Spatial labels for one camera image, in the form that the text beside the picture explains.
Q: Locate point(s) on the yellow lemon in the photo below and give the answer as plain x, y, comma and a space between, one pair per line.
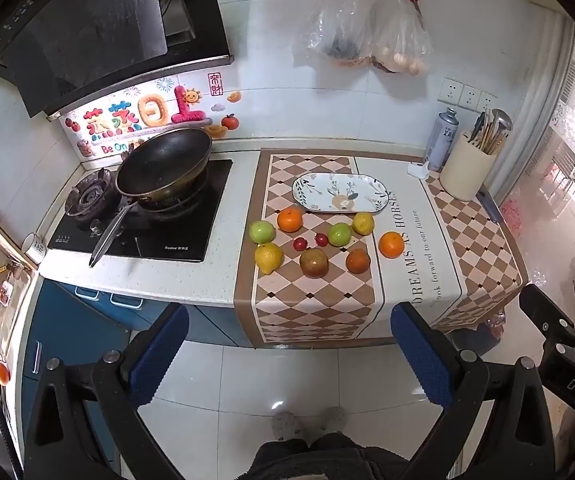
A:
269, 258
363, 223

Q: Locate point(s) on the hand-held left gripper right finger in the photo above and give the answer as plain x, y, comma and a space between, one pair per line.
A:
420, 355

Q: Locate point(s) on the clear plastic bag with eggs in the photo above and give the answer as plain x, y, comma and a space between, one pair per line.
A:
402, 40

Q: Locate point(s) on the black glass gas stove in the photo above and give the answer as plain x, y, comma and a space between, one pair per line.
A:
167, 220

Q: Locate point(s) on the clear plastic bag dark contents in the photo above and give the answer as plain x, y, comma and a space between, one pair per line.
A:
335, 25

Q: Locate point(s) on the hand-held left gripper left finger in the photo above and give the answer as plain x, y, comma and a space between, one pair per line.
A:
160, 355

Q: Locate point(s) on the small orange on shelf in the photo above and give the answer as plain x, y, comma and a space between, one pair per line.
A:
1, 373

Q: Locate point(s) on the colourful wall sticker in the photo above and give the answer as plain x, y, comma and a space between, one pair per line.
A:
142, 115

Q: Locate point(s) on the black range hood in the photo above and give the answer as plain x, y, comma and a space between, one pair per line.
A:
97, 30

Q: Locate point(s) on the red cherry tomato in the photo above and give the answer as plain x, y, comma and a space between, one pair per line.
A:
300, 243
321, 239

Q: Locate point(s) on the small white cup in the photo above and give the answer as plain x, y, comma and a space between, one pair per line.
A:
33, 247

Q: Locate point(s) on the checkered brown table mat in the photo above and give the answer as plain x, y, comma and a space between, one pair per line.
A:
317, 305

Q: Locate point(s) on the red and green apple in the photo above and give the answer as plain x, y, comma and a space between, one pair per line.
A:
314, 262

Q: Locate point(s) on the bundle of kitchen utensils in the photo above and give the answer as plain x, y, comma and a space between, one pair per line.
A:
490, 130

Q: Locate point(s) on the bright orange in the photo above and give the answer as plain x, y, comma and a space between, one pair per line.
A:
391, 244
290, 220

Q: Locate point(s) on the cream utensil holder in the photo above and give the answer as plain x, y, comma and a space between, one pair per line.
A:
465, 167

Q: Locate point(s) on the oval floral ceramic plate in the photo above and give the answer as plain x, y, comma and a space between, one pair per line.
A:
341, 193

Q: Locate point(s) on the person's legs dark pants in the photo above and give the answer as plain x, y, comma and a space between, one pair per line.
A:
317, 460

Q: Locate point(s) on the silver spray can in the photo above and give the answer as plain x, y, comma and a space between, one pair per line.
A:
441, 137

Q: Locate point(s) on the dark reddish orange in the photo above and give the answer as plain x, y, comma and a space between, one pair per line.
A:
358, 260

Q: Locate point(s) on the white wall socket strip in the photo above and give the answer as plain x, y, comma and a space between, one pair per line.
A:
467, 94

